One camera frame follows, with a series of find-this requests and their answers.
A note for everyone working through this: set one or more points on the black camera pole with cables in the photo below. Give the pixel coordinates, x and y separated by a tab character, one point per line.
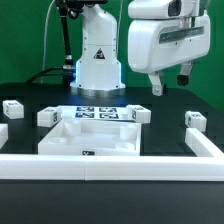
66	8

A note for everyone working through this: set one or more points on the white square table top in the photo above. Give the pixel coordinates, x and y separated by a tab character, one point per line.
92	138

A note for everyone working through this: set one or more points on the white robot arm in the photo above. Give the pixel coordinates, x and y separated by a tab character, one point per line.
98	71

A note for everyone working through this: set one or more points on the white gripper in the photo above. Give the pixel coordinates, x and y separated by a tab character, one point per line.
154	45

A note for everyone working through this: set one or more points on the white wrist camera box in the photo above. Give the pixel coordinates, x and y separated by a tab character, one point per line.
163	9

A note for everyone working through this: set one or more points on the white fence obstacle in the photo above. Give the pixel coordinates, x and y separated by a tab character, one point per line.
206	165

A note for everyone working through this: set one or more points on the sheet of fiducial markers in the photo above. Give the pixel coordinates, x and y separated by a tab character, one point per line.
93	112

